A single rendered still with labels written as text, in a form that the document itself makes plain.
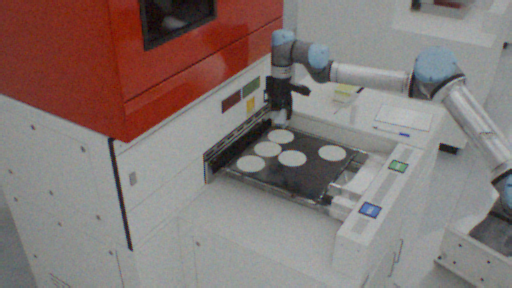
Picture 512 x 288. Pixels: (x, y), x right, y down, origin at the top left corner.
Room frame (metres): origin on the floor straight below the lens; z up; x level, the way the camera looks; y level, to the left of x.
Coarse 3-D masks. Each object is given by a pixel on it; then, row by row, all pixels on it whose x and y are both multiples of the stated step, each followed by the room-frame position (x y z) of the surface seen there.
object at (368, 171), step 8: (368, 160) 1.46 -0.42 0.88; (368, 168) 1.41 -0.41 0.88; (376, 168) 1.41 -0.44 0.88; (360, 176) 1.36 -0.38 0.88; (368, 176) 1.36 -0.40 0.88; (352, 184) 1.32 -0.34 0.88; (360, 184) 1.32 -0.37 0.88; (368, 184) 1.32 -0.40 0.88; (336, 216) 1.18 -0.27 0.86; (344, 216) 1.16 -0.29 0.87
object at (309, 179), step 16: (272, 128) 1.66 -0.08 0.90; (256, 144) 1.54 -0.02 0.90; (288, 144) 1.54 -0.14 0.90; (304, 144) 1.54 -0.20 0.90; (320, 144) 1.54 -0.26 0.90; (336, 144) 1.54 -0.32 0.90; (272, 160) 1.43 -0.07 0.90; (320, 160) 1.43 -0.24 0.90; (336, 160) 1.43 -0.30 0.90; (256, 176) 1.34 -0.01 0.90; (272, 176) 1.34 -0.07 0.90; (288, 176) 1.34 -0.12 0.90; (304, 176) 1.34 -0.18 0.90; (320, 176) 1.34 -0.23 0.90; (304, 192) 1.25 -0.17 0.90; (320, 192) 1.25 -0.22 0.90
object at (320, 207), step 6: (240, 180) 1.41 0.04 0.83; (246, 180) 1.40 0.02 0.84; (258, 186) 1.37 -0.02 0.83; (264, 186) 1.36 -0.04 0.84; (270, 192) 1.35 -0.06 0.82; (276, 192) 1.33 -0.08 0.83; (288, 198) 1.31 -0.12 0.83; (306, 204) 1.27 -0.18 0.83; (312, 204) 1.26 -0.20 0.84; (318, 204) 1.25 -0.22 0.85; (324, 204) 1.25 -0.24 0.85; (318, 210) 1.25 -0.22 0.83; (324, 210) 1.24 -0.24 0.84
